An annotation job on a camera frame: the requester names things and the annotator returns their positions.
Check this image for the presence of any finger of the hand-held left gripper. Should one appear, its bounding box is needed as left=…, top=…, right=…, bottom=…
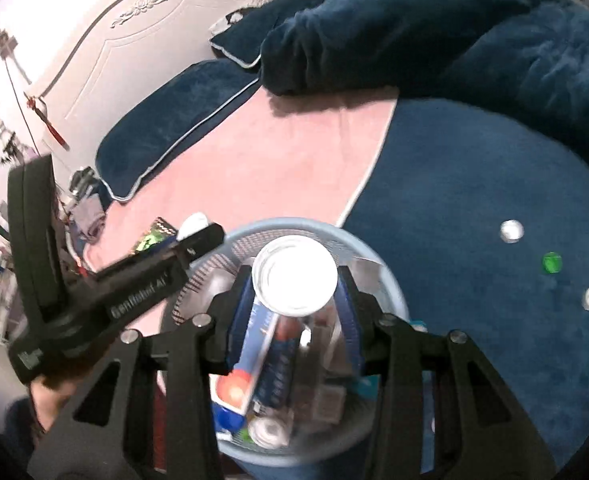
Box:
left=172, top=223, right=226, bottom=272
left=133, top=234, right=181, bottom=264

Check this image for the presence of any white carved headboard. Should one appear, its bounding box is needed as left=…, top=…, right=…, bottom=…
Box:
left=24, top=0, right=295, bottom=173

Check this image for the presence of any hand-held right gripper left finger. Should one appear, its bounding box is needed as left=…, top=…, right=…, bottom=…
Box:
left=27, top=264, right=255, bottom=480

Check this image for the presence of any clear bottle with white cap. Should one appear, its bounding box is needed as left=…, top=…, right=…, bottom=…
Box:
left=248, top=235, right=346, bottom=450

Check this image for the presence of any person's left hand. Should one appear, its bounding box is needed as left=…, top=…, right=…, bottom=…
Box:
left=28, top=371, right=84, bottom=437

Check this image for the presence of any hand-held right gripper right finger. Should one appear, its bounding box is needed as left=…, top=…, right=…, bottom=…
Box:
left=337, top=265, right=560, bottom=480

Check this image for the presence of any dark blue plush blanket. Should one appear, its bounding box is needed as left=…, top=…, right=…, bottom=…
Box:
left=260, top=0, right=589, bottom=182

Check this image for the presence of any light blue mesh basket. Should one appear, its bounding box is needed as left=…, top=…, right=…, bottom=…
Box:
left=171, top=217, right=411, bottom=469

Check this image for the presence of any dark blue bed cover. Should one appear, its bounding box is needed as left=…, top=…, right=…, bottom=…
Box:
left=337, top=97, right=589, bottom=478

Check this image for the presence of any white plastic lid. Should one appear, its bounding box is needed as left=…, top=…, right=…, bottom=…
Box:
left=176, top=212, right=210, bottom=241

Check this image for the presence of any green and black packet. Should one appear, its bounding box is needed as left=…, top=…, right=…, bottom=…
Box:
left=133, top=216, right=178, bottom=259

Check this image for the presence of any dark blue piped pillow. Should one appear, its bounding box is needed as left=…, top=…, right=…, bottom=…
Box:
left=95, top=58, right=264, bottom=204
left=209, top=0, right=341, bottom=70

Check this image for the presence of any pile of clothes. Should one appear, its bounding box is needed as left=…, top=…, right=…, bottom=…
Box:
left=68, top=166, right=109, bottom=247

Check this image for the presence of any red tassel ornament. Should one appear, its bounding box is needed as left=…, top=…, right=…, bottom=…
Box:
left=23, top=91, right=71, bottom=152

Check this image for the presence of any pink bed sheet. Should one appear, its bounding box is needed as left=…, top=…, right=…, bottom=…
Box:
left=83, top=85, right=400, bottom=343

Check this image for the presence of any white box with orange print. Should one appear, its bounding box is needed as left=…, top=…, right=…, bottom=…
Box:
left=211, top=305, right=281, bottom=438

